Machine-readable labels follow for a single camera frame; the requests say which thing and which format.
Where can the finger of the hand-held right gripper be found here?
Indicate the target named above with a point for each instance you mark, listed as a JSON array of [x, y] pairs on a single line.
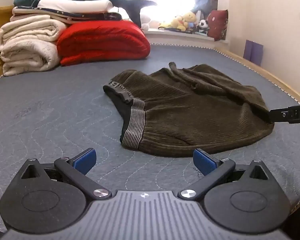
[[280, 115]]

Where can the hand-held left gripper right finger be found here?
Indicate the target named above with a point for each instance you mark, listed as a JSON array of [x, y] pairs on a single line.
[[204, 161]]

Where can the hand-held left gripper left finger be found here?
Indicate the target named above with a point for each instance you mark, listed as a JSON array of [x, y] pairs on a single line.
[[86, 159]]

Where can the red cushion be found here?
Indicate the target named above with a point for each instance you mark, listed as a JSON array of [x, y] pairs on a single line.
[[218, 25]]

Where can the red folded blanket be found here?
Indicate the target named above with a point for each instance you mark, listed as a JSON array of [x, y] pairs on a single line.
[[102, 42]]

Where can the panda plush toy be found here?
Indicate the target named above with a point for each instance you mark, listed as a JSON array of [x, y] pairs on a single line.
[[203, 25]]

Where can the cream folded blanket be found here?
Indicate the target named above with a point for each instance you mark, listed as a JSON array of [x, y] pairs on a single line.
[[27, 45]]

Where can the yellow bear plush toy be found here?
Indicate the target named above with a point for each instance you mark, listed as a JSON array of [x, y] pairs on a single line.
[[187, 18]]

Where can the small yellow plush toy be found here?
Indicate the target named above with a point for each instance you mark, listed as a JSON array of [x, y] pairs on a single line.
[[166, 25]]

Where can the navy patterned folded blanket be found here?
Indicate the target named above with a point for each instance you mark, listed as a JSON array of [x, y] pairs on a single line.
[[65, 15]]

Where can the white plush toy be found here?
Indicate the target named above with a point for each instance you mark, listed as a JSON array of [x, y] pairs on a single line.
[[145, 22]]

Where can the white folded blanket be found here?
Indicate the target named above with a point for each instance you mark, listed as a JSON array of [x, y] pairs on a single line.
[[72, 5]]

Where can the purple wall pad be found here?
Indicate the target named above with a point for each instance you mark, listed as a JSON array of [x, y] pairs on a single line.
[[247, 50], [257, 53]]

